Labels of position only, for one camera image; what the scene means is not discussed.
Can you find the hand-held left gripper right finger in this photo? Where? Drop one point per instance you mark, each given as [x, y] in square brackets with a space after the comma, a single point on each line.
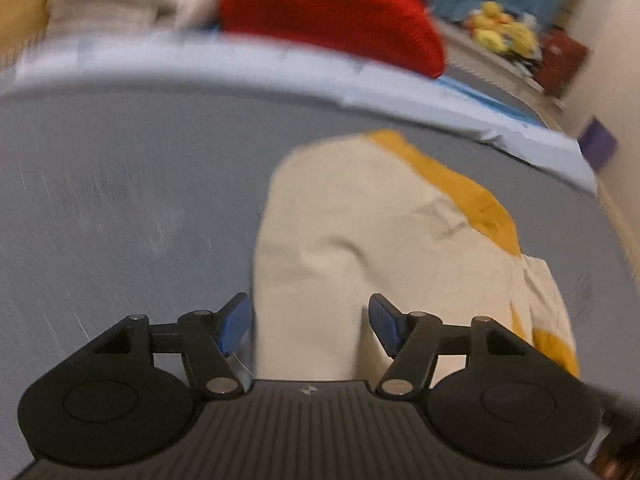
[386, 324]

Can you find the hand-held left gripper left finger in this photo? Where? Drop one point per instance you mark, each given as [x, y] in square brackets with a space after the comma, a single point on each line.
[235, 324]

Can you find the beige and yellow hoodie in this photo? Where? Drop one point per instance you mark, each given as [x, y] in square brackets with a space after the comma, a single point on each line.
[380, 240]

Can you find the light blue folded sheet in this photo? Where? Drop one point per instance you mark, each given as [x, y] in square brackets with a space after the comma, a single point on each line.
[200, 62]

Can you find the purple bag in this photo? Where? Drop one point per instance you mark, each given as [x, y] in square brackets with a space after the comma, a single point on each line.
[599, 142]

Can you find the window sill ledge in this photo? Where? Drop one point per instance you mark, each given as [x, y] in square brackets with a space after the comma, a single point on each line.
[500, 70]

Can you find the yellow duck plush toy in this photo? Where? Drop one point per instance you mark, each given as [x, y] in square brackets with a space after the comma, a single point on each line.
[487, 27]

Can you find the yellow plush toy with blue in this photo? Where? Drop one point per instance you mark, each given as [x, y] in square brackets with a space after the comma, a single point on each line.
[520, 40]

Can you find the dark red box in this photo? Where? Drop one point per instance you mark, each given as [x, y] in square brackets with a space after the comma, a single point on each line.
[562, 62]

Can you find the red folded blanket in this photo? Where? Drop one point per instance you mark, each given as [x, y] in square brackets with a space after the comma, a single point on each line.
[330, 10]

